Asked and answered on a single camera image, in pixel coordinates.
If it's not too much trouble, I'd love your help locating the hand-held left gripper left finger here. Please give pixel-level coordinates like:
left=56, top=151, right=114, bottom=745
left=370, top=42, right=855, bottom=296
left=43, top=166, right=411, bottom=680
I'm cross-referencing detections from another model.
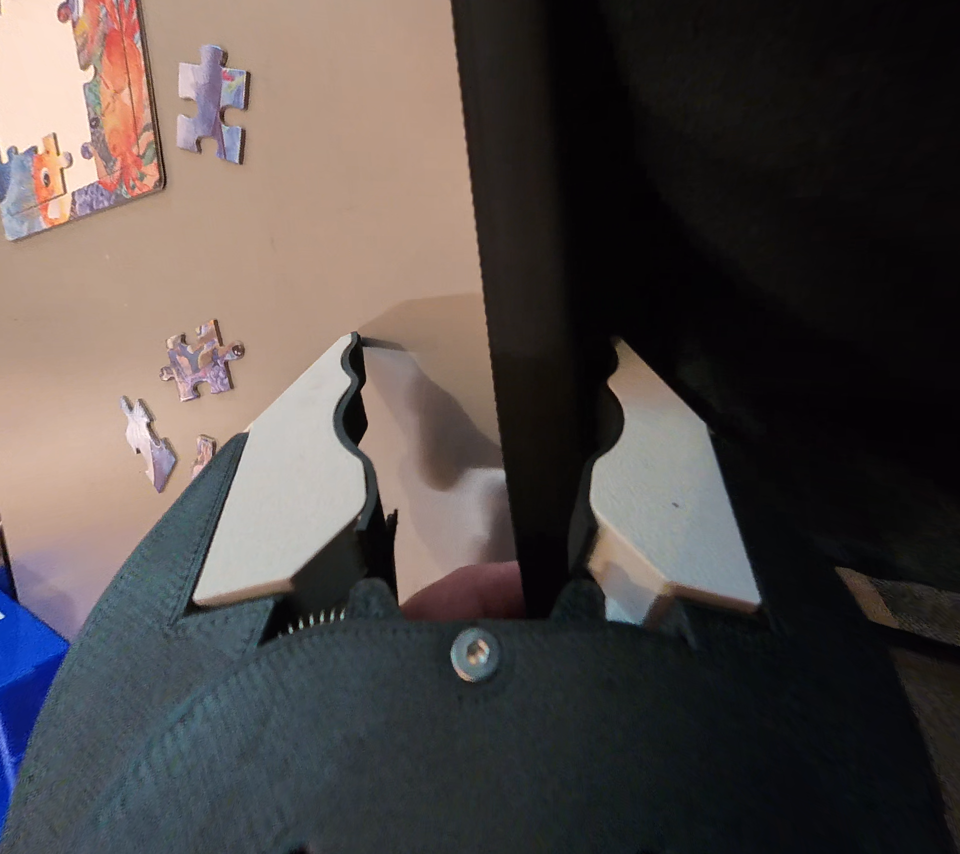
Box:
left=192, top=332, right=399, bottom=619

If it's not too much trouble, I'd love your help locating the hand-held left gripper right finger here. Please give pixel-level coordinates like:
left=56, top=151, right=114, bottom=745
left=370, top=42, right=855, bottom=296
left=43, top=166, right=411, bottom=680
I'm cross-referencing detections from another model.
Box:
left=568, top=335, right=764, bottom=629

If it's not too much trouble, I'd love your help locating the blue textured puzzle piece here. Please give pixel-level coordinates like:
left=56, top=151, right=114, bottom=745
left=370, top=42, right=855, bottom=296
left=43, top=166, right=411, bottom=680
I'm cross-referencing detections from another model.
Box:
left=120, top=395, right=178, bottom=494

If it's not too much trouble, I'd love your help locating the ocean jigsaw puzzle board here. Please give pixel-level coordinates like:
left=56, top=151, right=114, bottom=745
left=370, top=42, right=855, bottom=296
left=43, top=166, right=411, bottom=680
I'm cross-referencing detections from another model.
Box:
left=0, top=0, right=168, bottom=243

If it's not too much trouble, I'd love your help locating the blue plastic bin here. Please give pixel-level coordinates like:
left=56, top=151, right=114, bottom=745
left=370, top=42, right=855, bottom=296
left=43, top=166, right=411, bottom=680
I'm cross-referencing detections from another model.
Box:
left=0, top=563, right=71, bottom=799

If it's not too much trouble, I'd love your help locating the blue purple puzzle piece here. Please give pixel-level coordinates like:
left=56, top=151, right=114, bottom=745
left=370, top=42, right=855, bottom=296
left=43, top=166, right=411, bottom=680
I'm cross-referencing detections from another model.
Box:
left=176, top=44, right=252, bottom=166

